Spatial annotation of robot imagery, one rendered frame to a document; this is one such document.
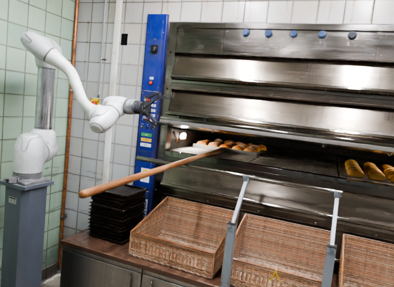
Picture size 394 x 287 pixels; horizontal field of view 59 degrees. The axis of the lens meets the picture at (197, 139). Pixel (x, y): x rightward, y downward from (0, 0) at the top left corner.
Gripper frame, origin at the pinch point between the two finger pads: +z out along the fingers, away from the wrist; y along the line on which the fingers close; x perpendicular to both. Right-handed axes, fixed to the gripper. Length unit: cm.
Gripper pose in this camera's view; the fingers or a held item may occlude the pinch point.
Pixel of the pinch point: (168, 111)
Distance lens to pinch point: 192.1
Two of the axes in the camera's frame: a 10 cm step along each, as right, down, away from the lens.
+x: -3.5, 0.5, -9.3
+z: 9.3, 1.3, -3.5
